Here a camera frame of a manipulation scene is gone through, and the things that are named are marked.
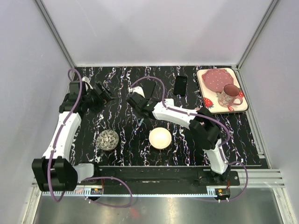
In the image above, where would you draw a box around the black smartphone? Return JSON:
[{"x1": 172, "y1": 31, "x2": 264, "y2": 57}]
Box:
[{"x1": 142, "y1": 80, "x2": 156, "y2": 100}]

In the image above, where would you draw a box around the cream rectangular tray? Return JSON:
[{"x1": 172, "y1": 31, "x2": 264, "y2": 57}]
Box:
[{"x1": 196, "y1": 68, "x2": 248, "y2": 114}]

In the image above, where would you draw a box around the pink mug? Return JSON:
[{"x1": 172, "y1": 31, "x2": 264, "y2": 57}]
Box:
[{"x1": 218, "y1": 84, "x2": 243, "y2": 107}]

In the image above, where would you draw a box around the white round bowl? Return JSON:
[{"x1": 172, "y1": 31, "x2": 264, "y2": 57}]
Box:
[{"x1": 149, "y1": 127, "x2": 172, "y2": 150}]

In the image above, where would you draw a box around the leaf patterned bowl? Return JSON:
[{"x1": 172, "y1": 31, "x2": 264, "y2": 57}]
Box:
[{"x1": 96, "y1": 129, "x2": 119, "y2": 151}]

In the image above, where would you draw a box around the left aluminium frame post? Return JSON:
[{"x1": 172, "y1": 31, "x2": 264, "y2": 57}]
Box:
[{"x1": 33, "y1": 0, "x2": 76, "y2": 68}]

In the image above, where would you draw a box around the right aluminium frame post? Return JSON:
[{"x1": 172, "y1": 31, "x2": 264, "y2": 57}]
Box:
[{"x1": 235, "y1": 0, "x2": 281, "y2": 70}]

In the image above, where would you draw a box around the aluminium front rail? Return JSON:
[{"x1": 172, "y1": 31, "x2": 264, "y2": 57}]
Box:
[{"x1": 31, "y1": 168, "x2": 286, "y2": 188}]

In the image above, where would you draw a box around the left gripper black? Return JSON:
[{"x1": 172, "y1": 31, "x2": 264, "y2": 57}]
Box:
[{"x1": 83, "y1": 82, "x2": 117, "y2": 115}]

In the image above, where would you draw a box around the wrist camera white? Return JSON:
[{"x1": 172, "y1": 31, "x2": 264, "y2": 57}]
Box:
[
  {"x1": 128, "y1": 86, "x2": 145, "y2": 97},
  {"x1": 82, "y1": 76, "x2": 93, "y2": 91}
]

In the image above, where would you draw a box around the aluminium frame post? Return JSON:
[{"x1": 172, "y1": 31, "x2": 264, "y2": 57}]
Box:
[
  {"x1": 33, "y1": 0, "x2": 76, "y2": 68},
  {"x1": 235, "y1": 0, "x2": 281, "y2": 70}
]

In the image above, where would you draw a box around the pink dotted plate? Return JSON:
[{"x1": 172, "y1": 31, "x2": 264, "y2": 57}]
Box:
[{"x1": 202, "y1": 69, "x2": 234, "y2": 93}]

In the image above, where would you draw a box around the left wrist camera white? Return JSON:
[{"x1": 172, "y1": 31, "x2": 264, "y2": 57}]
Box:
[{"x1": 82, "y1": 76, "x2": 93, "y2": 91}]

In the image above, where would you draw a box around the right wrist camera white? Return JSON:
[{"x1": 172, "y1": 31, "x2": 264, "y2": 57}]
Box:
[{"x1": 128, "y1": 86, "x2": 145, "y2": 97}]

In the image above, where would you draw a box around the white cable duct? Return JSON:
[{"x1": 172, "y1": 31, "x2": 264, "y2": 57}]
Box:
[{"x1": 53, "y1": 188, "x2": 220, "y2": 196}]

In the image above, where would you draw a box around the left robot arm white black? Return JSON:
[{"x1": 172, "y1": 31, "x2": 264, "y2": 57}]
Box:
[{"x1": 32, "y1": 78, "x2": 115, "y2": 192}]

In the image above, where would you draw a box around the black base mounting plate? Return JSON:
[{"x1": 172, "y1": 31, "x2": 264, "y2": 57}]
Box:
[{"x1": 81, "y1": 166, "x2": 240, "y2": 196}]

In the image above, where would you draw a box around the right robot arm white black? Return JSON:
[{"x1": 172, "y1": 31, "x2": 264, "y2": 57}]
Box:
[{"x1": 127, "y1": 92, "x2": 230, "y2": 185}]

